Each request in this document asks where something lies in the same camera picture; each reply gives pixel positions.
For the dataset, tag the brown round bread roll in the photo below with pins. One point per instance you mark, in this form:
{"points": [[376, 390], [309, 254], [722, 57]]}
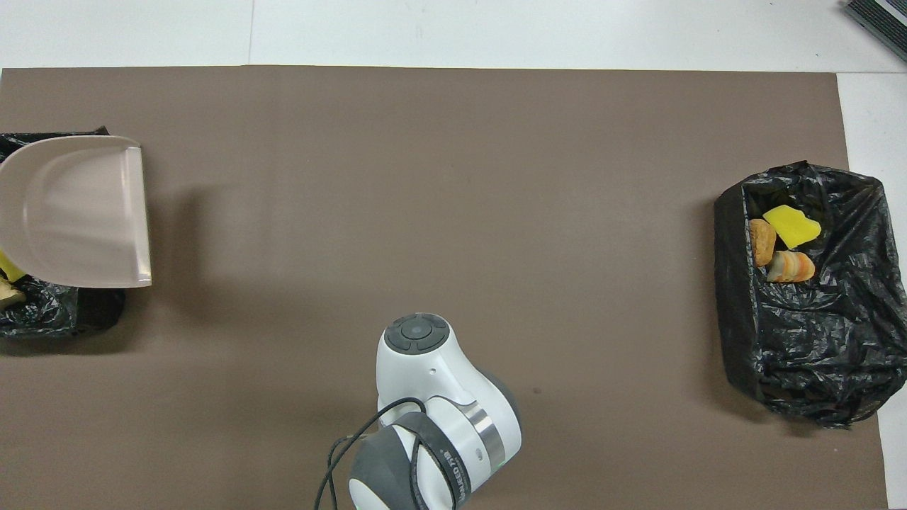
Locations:
{"points": [[762, 242]]}

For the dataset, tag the striped orange croissant piece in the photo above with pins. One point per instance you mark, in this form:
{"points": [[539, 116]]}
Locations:
{"points": [[792, 267]]}

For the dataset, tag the beige plastic dustpan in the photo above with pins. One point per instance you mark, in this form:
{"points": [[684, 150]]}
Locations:
{"points": [[78, 212]]}

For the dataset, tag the notched yellow sponge chunk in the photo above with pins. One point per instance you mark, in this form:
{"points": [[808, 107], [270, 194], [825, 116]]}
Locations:
{"points": [[8, 268]]}

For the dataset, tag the beige stone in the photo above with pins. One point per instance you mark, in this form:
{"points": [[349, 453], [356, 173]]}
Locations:
{"points": [[8, 294]]}

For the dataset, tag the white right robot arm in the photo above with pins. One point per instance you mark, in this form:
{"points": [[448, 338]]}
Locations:
{"points": [[432, 382]]}

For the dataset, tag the black bag lined bin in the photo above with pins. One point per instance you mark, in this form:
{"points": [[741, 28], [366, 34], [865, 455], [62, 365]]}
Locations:
{"points": [[815, 340], [71, 312]]}

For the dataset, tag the brown paper table mat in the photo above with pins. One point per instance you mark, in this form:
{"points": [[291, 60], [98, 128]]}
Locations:
{"points": [[453, 177]]}

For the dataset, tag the dark ribbed device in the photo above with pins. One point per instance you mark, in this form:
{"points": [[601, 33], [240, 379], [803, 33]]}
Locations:
{"points": [[882, 21]]}

